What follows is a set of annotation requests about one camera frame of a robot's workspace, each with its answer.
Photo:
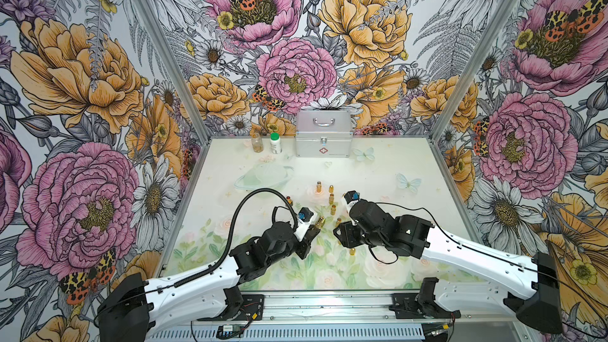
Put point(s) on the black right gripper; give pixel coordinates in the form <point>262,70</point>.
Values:
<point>347,238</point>

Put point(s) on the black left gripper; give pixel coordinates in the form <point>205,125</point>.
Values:
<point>305,244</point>

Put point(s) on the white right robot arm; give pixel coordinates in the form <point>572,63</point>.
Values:
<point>527,286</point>

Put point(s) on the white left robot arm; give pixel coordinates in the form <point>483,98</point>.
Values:
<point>138,308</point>

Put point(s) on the white bottle green cap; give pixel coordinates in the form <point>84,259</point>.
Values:
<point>275,143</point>

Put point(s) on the silver aluminium first aid case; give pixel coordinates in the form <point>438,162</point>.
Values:
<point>323,134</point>

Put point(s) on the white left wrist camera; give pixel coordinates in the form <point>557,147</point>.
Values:
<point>306,219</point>

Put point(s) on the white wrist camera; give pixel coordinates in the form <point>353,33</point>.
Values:
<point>350,199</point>
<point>306,219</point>

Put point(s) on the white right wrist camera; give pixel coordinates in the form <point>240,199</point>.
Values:
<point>350,199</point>

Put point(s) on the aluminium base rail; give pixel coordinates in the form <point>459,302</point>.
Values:
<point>346,316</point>

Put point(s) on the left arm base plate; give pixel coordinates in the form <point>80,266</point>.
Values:
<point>249,307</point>

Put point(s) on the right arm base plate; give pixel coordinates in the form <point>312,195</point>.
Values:
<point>408,306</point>

